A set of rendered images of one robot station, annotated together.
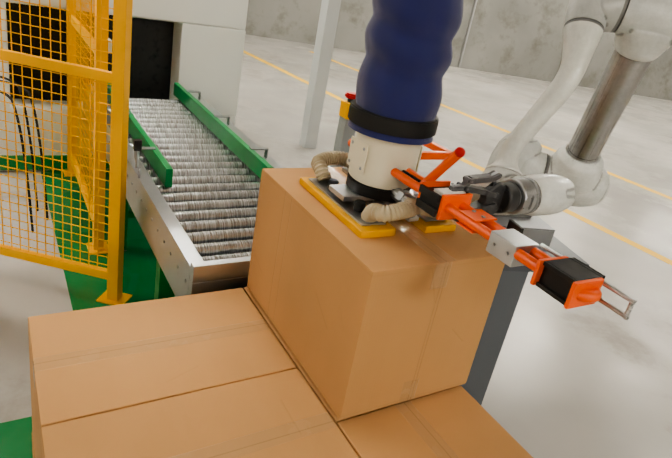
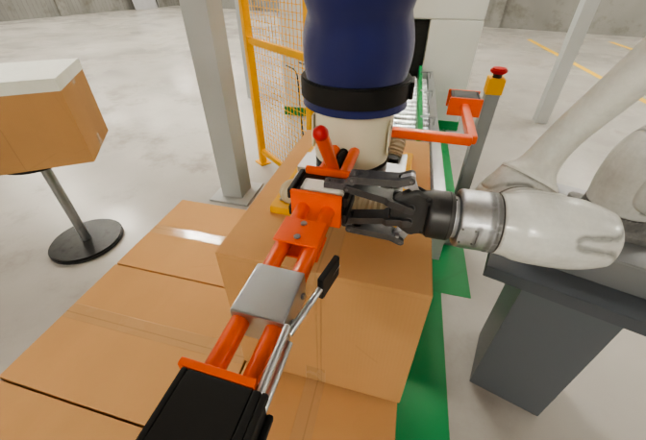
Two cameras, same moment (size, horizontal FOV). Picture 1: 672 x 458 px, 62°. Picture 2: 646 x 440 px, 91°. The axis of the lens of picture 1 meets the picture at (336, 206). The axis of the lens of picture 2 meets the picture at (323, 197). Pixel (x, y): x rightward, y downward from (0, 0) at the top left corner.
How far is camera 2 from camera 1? 105 cm
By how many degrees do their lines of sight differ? 44
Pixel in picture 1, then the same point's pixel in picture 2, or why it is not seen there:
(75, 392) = (148, 252)
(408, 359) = (302, 348)
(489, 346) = (555, 369)
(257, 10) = (568, 10)
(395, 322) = not seen: hidden behind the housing
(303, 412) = not seen: hidden behind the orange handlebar
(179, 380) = (197, 269)
